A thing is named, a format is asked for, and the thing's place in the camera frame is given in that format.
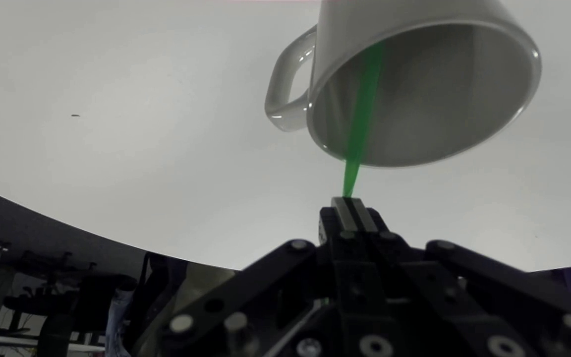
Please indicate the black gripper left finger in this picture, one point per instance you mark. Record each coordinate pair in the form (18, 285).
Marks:
(246, 309)

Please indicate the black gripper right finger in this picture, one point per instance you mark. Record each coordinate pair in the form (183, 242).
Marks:
(484, 289)

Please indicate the green straw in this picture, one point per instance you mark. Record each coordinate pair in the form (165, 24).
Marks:
(355, 158)

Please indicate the white mug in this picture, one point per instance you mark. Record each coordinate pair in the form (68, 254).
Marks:
(444, 99)

